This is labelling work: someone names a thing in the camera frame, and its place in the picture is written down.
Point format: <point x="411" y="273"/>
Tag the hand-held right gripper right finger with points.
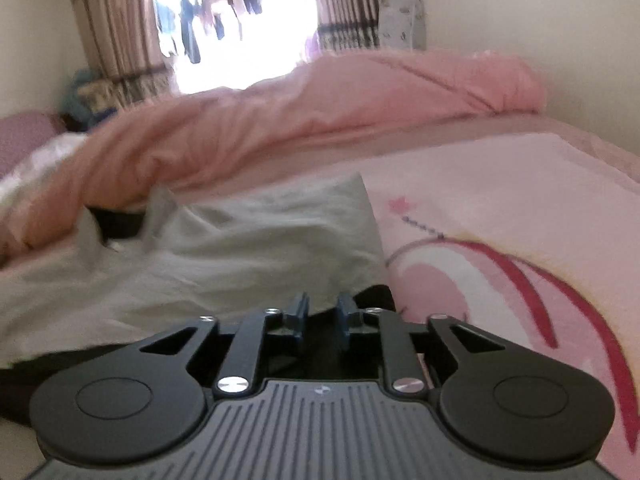
<point x="344" y="321"/>

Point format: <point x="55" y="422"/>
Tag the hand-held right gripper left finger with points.
<point x="300" y="311"/>

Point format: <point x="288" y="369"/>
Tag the grey and black jacket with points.
<point x="225" y="260"/>

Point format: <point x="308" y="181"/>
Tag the pile of clothes in corner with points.
<point x="82" y="87"/>

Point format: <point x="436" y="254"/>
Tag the pink duvet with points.
<point x="300" y="120"/>

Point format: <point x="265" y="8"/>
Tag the pink printed blanket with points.
<point x="500" y="200"/>

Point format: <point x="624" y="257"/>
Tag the white cloth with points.
<point x="40" y="165"/>

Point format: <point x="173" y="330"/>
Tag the white patterned board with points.
<point x="400" y="20"/>

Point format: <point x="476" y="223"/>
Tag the brown patterned curtain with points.
<point x="345" y="5"/>
<point x="120" y="35"/>

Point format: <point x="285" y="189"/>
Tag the purple pillow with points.
<point x="25" y="135"/>

